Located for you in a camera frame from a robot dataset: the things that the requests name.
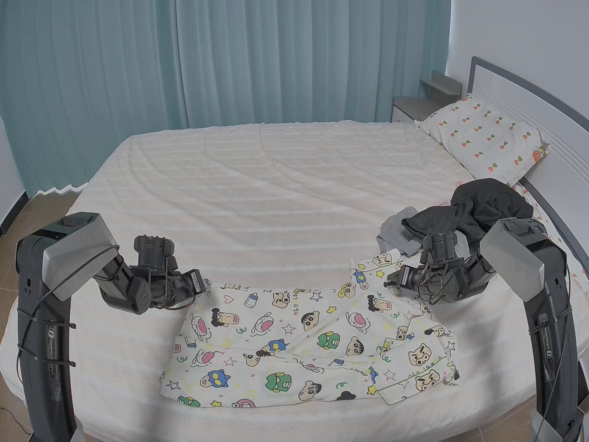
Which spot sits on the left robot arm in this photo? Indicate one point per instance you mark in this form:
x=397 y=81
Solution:
x=69 y=256

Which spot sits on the grey bedside table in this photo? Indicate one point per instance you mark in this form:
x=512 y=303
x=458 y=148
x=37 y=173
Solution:
x=409 y=108

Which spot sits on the grey garment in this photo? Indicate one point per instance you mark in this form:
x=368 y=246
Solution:
x=395 y=237

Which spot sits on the white printed pyjama top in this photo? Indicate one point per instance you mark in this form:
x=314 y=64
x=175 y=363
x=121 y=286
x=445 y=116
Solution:
x=299 y=339

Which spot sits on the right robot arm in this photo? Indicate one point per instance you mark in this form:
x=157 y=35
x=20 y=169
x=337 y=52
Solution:
x=510 y=256

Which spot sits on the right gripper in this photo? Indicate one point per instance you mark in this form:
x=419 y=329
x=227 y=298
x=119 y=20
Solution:
x=414 y=278

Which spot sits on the bed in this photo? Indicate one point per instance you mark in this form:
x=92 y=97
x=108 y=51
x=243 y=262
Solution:
x=276 y=191

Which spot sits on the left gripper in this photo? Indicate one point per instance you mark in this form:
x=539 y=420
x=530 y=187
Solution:
x=186 y=288

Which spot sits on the black garment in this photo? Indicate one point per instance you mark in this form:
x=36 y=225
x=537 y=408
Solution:
x=487 y=205

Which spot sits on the white printed pillow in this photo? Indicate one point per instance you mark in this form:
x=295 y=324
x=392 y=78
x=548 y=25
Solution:
x=483 y=141

